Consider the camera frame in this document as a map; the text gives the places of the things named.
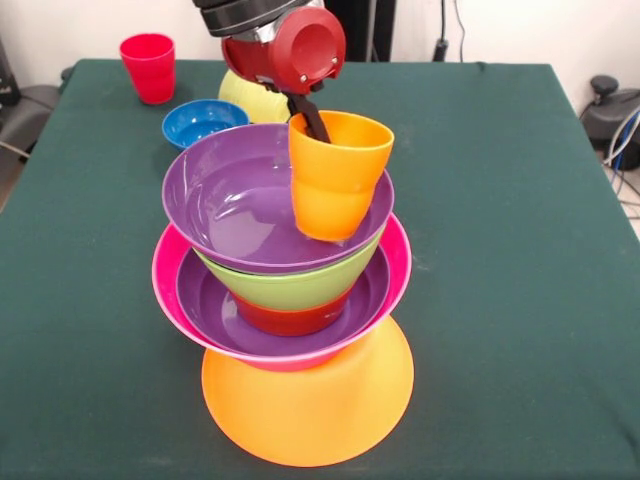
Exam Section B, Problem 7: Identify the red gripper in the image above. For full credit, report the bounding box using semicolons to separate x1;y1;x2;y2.
221;6;348;145

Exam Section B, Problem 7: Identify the yellow plastic cup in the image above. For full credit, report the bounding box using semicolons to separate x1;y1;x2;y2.
217;68;292;124

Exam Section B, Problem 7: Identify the orange plastic cup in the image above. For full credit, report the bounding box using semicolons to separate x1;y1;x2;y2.
288;110;396;244

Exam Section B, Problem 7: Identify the purple plastic bowl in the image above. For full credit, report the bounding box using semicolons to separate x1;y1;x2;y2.
175;244;392;357
161;123;396;275

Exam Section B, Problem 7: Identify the small blue plastic bowl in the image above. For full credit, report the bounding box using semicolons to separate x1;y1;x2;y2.
161;98;251;151

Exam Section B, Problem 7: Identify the green plastic bowl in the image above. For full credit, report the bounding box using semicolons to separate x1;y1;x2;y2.
192;227;389;312

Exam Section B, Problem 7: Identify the small red-orange plastic bowl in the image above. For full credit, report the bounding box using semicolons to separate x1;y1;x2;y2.
232;289;354;337

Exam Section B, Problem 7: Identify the large pink plastic bowl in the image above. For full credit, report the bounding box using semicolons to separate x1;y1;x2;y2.
151;212;414;372

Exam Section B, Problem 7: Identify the large orange plastic bowl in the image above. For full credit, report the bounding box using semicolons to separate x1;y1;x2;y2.
201;315;415;469

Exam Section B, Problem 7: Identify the red plastic cup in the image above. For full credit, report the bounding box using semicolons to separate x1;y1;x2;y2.
119;32;177;105

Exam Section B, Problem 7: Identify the dark green table cloth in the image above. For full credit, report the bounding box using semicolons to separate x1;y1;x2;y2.
0;58;640;480

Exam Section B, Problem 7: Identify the black hanging wall cable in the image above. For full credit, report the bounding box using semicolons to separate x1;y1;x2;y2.
432;0;467;62

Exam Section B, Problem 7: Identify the tangle of cables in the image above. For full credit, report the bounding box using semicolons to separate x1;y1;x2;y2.
602;107;640;221

